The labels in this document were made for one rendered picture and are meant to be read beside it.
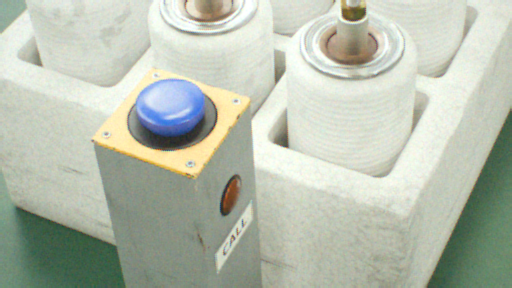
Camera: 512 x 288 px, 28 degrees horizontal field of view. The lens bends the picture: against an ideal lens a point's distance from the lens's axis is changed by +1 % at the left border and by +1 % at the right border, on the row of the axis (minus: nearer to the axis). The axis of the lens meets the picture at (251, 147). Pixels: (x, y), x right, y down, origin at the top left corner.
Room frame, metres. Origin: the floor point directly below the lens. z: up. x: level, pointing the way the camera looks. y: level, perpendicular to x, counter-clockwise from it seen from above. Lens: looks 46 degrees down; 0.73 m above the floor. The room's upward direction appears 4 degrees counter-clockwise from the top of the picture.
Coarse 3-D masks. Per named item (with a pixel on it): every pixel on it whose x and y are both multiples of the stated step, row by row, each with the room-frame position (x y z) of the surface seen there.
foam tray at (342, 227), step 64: (0, 64) 0.64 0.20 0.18; (0, 128) 0.63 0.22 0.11; (64, 128) 0.60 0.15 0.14; (256, 128) 0.55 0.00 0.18; (448, 128) 0.54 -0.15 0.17; (64, 192) 0.61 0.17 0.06; (256, 192) 0.51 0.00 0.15; (320, 192) 0.48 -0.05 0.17; (384, 192) 0.47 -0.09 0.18; (448, 192) 0.54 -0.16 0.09; (320, 256) 0.48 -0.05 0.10; (384, 256) 0.46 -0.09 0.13
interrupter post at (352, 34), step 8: (368, 16) 0.55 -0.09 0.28; (344, 24) 0.55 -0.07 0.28; (352, 24) 0.54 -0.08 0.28; (360, 24) 0.54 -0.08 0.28; (344, 32) 0.54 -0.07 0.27; (352, 32) 0.54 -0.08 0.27; (360, 32) 0.54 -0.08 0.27; (344, 40) 0.54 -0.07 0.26; (352, 40) 0.54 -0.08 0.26; (360, 40) 0.54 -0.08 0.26; (344, 48) 0.54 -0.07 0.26; (352, 48) 0.54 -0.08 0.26; (360, 48) 0.54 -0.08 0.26
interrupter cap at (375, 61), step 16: (320, 16) 0.58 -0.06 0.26; (336, 16) 0.58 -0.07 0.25; (304, 32) 0.57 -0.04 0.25; (320, 32) 0.57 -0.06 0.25; (336, 32) 0.57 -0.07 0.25; (368, 32) 0.57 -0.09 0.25; (384, 32) 0.56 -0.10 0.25; (400, 32) 0.56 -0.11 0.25; (304, 48) 0.55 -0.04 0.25; (320, 48) 0.55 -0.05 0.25; (336, 48) 0.55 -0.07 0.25; (368, 48) 0.55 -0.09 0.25; (384, 48) 0.55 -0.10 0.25; (400, 48) 0.54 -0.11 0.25; (320, 64) 0.53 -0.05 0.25; (336, 64) 0.53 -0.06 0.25; (352, 64) 0.53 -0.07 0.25; (368, 64) 0.53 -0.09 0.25; (384, 64) 0.53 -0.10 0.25; (352, 80) 0.52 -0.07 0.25
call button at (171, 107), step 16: (160, 80) 0.44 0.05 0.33; (176, 80) 0.44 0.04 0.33; (144, 96) 0.43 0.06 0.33; (160, 96) 0.43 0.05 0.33; (176, 96) 0.43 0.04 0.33; (192, 96) 0.43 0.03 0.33; (144, 112) 0.42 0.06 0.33; (160, 112) 0.41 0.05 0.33; (176, 112) 0.41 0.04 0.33; (192, 112) 0.41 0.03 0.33; (160, 128) 0.41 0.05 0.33; (176, 128) 0.41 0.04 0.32; (192, 128) 0.41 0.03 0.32
